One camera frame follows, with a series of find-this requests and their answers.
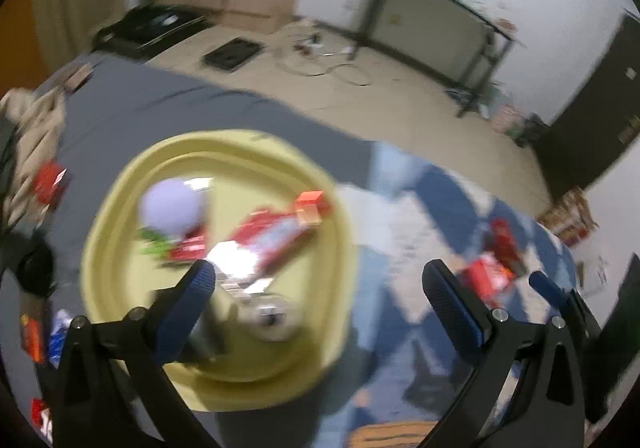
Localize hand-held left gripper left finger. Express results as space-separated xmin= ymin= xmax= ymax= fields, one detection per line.
xmin=52 ymin=259 xmax=221 ymax=448

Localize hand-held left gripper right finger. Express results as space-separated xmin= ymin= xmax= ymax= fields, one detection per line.
xmin=421 ymin=259 xmax=586 ymax=448

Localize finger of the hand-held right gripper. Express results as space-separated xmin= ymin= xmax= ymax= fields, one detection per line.
xmin=529 ymin=270 xmax=603 ymax=344

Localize long red carton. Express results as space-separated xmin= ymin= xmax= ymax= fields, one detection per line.
xmin=207 ymin=205 xmax=321 ymax=279

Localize yellow plastic basin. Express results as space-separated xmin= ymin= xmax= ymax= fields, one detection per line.
xmin=80 ymin=129 xmax=358 ymax=413

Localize small red box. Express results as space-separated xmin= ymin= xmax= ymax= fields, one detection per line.
xmin=292 ymin=190 xmax=335 ymax=229

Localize red packet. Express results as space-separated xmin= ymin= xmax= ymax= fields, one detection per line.
xmin=487 ymin=218 xmax=528 ymax=274

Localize flat red box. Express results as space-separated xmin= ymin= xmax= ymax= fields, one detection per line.
xmin=167 ymin=228 xmax=211 ymax=264

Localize boxes on floor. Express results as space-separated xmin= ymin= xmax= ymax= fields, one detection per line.
xmin=537 ymin=188 xmax=601 ymax=249

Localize green packet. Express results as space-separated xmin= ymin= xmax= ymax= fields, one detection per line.
xmin=137 ymin=227 xmax=173 ymax=259

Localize blue packet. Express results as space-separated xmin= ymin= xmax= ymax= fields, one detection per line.
xmin=47 ymin=310 xmax=73 ymax=364

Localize orange red box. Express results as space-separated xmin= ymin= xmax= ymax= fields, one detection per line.
xmin=20 ymin=315 xmax=46 ymax=364

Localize black round container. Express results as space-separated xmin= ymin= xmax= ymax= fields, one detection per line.
xmin=15 ymin=243 xmax=56 ymax=299

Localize dark door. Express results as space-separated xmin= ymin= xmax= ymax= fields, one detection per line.
xmin=537 ymin=10 xmax=640 ymax=201

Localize grey bed sheet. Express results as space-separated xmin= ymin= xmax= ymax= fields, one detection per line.
xmin=0 ymin=53 xmax=381 ymax=448

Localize beige clothing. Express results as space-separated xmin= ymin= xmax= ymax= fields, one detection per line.
xmin=0 ymin=88 xmax=66 ymax=224

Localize small brown box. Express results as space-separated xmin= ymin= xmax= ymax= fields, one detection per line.
xmin=62 ymin=63 xmax=96 ymax=91

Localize black flat tray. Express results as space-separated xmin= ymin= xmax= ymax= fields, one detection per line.
xmin=202 ymin=38 xmax=265 ymax=74

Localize black case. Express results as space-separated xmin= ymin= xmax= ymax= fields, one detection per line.
xmin=92 ymin=3 xmax=216 ymax=61

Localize black frame folding table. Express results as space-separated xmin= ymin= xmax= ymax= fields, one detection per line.
xmin=352 ymin=0 xmax=526 ymax=119

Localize tangle of cables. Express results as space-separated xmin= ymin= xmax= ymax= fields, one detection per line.
xmin=277 ymin=23 xmax=371 ymax=86

